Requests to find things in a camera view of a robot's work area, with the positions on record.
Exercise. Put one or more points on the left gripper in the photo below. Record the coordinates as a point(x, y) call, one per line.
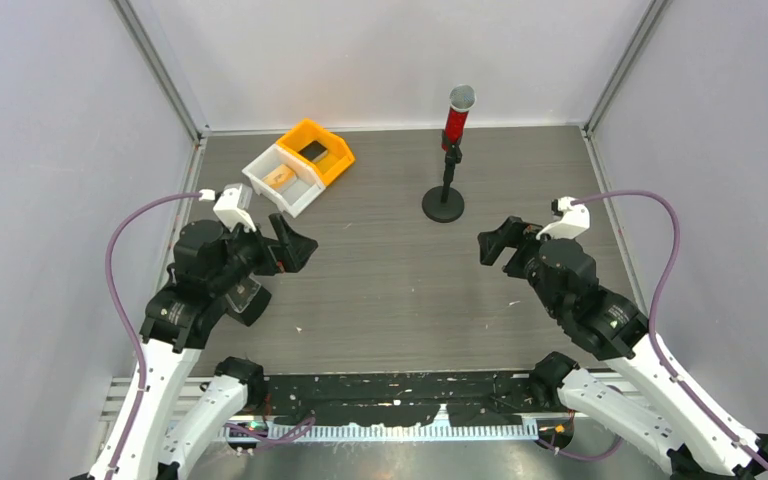
point(287, 254)

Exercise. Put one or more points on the red microphone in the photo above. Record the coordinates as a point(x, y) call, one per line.
point(461, 99)

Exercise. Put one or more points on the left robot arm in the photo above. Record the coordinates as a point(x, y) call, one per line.
point(213, 274)

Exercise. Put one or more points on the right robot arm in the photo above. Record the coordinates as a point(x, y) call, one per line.
point(689, 437)

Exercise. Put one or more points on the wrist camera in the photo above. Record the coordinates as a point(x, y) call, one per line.
point(231, 207)
point(571, 219)

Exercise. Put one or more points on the black card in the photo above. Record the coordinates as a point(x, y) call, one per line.
point(313, 152)

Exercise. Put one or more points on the white plastic bin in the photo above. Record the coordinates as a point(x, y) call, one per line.
point(295, 199)

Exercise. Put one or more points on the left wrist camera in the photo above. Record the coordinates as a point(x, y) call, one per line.
point(231, 207)

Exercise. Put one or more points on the clear plastic holder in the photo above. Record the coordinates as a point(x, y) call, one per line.
point(247, 301)

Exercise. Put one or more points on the orange plastic bin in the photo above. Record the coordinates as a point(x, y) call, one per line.
point(339, 158)

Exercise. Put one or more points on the tan card in white bin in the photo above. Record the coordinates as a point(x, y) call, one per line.
point(280, 178)

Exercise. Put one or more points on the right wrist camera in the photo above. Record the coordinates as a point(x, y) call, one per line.
point(571, 219)

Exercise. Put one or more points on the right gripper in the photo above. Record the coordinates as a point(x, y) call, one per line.
point(514, 232)

